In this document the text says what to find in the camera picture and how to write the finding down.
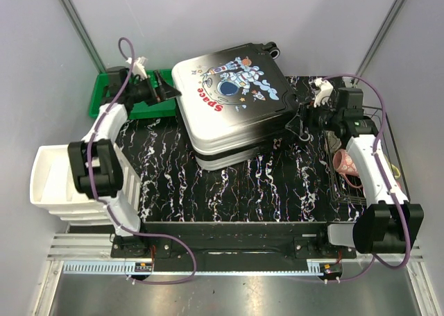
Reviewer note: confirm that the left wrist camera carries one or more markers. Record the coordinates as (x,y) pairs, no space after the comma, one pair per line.
(116,76)

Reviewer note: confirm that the pink patterned mug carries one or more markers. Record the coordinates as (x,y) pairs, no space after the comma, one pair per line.
(344,166)

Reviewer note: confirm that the space astronaut hard-shell suitcase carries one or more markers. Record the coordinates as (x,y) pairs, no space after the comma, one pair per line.
(233,103)

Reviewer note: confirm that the yellow mug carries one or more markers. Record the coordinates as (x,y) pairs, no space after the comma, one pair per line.
(396,171)

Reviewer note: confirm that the white stacked storage bins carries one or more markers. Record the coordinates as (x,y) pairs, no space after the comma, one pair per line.
(52,188)

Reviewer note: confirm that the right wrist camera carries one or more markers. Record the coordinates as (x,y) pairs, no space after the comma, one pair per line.
(350,98)

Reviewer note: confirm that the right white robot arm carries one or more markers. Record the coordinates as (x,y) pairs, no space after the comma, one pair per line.
(390,222)

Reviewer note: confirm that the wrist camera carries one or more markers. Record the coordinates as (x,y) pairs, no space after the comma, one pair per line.
(116,76)
(350,98)

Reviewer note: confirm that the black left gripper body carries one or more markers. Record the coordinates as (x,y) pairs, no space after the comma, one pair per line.
(143,92)

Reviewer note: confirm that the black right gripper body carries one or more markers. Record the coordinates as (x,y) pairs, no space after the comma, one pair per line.
(320,118)

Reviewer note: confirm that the green plastic tray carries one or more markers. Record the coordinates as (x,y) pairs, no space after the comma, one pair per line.
(102,95)

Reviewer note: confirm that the black wire basket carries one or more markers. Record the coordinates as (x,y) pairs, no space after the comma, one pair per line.
(373,158)

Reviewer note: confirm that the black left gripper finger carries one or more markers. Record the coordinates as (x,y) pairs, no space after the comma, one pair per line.
(167,92)
(162,76)

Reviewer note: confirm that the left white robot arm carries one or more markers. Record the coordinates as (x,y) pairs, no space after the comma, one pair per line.
(95,167)

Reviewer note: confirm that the aluminium rail frame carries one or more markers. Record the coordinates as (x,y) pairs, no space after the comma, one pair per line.
(250,216)

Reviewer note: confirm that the white cable duct strip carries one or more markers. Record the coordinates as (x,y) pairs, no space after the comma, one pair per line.
(304,268)

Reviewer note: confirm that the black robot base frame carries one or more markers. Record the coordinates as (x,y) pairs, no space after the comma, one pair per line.
(268,245)

